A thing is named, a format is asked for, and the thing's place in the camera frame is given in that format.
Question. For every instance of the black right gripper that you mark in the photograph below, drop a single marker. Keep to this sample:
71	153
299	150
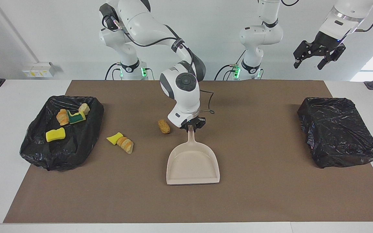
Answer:
193	121

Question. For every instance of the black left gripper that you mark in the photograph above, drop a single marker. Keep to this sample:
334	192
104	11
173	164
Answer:
325	40

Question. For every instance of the brown bread roll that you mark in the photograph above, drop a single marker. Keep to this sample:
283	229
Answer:
163	126

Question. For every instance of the beige plastic dustpan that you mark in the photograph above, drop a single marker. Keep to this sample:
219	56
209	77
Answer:
193	165

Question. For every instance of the orange striped croissant piece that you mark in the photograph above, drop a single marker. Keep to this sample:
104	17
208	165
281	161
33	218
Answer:
126	145
62	118

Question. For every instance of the pale croissant piece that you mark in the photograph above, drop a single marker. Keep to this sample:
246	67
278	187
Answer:
84	109

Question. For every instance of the notched yellow sponge piece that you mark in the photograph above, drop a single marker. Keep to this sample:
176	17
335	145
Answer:
76	119

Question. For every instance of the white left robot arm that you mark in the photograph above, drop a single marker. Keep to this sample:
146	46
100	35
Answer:
261	35

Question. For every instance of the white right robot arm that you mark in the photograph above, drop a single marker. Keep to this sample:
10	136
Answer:
183	103

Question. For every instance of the black bag lined bin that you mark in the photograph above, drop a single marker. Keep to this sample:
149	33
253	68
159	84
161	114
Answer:
335	136
44	155

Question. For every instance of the brown table mat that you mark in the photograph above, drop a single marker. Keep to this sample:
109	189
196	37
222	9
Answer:
270	194

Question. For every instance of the white wall socket box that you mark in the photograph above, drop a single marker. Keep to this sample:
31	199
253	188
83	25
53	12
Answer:
39	70

